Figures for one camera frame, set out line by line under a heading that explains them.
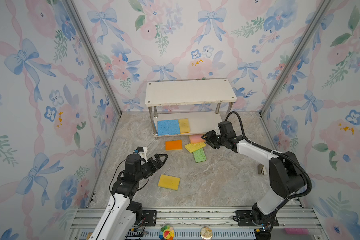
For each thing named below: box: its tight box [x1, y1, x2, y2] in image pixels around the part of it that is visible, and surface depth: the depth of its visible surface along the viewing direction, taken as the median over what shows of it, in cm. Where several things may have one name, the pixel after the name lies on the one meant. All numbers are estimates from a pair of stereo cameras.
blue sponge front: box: [164, 119, 181, 135], surface depth 103 cm
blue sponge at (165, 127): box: [157, 120, 173, 136], surface depth 103 cm
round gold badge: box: [200, 226, 213, 240], surface depth 72 cm
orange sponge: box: [165, 140, 183, 151], surface depth 103 cm
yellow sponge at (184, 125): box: [179, 118, 190, 134], surface depth 103 cm
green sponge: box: [192, 147, 207, 163], surface depth 97 cm
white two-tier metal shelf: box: [145, 78, 237, 140], surface depth 87 cm
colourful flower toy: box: [159, 224, 175, 240], surface depth 70 cm
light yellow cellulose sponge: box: [184, 142, 206, 153], surface depth 99 cm
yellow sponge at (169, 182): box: [157, 174, 180, 191], surface depth 86 cm
